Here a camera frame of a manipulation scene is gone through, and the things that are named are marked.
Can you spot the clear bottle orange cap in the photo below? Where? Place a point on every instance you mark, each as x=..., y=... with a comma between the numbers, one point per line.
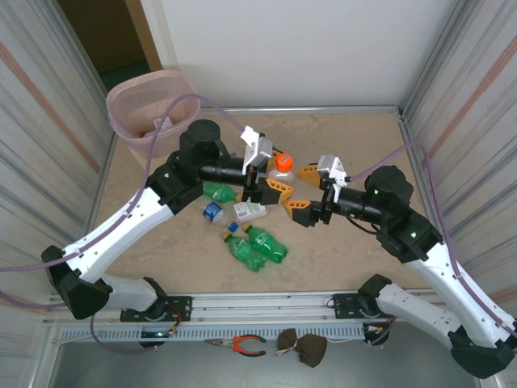
x=284, y=162

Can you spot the green plastic soda bottle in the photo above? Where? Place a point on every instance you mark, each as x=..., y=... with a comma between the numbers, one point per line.
x=238, y=248
x=218, y=193
x=268, y=244

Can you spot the small clear bottle cyan label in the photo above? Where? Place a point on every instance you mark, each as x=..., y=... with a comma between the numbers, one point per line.
x=212, y=211

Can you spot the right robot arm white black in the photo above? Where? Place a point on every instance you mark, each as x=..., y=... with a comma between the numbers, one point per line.
x=464, y=283

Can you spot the translucent pink bin liner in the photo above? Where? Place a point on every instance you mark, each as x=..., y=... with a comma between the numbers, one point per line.
x=183, y=87

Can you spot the beige ribbed plastic bin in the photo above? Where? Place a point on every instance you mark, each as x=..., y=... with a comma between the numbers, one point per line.
x=133, y=101

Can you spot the brown cloth bundle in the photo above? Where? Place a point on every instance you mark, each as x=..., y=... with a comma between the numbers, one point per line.
x=311, y=349

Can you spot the small black controller board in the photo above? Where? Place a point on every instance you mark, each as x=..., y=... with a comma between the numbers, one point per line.
x=375, y=331
x=155, y=334

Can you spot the brown wooden door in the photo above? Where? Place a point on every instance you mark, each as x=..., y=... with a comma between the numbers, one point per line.
x=105, y=24

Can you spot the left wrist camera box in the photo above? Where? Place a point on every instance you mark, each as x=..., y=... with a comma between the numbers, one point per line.
x=258, y=149

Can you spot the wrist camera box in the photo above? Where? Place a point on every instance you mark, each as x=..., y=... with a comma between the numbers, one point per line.
x=258, y=149
x=331, y=165

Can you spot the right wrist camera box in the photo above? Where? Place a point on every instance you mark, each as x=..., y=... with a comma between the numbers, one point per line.
x=331, y=165

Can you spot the aluminium frame rail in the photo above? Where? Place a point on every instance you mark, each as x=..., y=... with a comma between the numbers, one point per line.
x=303, y=110
x=407, y=139
x=106, y=169

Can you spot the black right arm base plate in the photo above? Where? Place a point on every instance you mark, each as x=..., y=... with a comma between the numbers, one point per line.
x=343, y=305

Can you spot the wide aluminium mounting rail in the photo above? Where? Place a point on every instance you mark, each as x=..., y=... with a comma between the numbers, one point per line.
x=258, y=309

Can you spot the aluminium corner post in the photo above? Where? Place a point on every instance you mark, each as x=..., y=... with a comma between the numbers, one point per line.
x=434, y=60
x=76, y=44

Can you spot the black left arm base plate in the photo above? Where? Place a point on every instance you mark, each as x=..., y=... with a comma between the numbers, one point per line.
x=182, y=309

